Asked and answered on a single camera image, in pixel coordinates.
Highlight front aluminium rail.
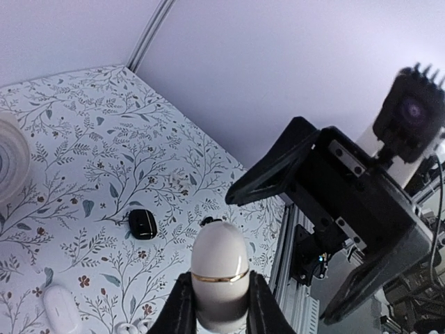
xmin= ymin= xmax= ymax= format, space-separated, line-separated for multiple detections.
xmin=269 ymin=203 xmax=355 ymax=334

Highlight floral table mat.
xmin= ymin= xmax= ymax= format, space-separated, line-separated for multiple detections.
xmin=1 ymin=66 xmax=284 ymax=333

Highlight black earbud case right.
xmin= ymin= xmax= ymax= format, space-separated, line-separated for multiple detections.
xmin=128 ymin=209 xmax=158 ymax=240

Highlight right camera cable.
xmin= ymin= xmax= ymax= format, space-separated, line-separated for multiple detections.
xmin=426 ymin=154 xmax=445 ymax=334

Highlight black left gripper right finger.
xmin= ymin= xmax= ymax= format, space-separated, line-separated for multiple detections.
xmin=246 ymin=271 xmax=296 ymax=334

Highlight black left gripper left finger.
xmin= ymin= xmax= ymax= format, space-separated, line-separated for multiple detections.
xmin=147 ymin=272 xmax=197 ymax=334

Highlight right aluminium post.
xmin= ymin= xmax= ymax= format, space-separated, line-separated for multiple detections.
xmin=127 ymin=0 xmax=176 ymax=73

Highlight white oval earbud case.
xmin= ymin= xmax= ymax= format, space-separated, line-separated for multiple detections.
xmin=43 ymin=285 xmax=83 ymax=334

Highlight white ribbed plate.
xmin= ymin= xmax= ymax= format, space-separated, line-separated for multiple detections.
xmin=1 ymin=113 xmax=31 ymax=205

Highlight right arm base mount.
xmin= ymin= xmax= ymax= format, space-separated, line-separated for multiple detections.
xmin=290 ymin=225 xmax=348 ymax=287

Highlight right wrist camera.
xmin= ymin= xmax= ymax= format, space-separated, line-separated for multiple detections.
xmin=354 ymin=62 xmax=445 ymax=187

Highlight small white case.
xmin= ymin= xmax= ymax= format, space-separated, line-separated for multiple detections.
xmin=191 ymin=221 xmax=250 ymax=333

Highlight white earbuds on mat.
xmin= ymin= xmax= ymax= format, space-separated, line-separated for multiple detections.
xmin=116 ymin=319 xmax=152 ymax=334

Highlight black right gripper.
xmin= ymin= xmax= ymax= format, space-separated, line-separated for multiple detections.
xmin=225 ymin=116 xmax=432 ymax=326

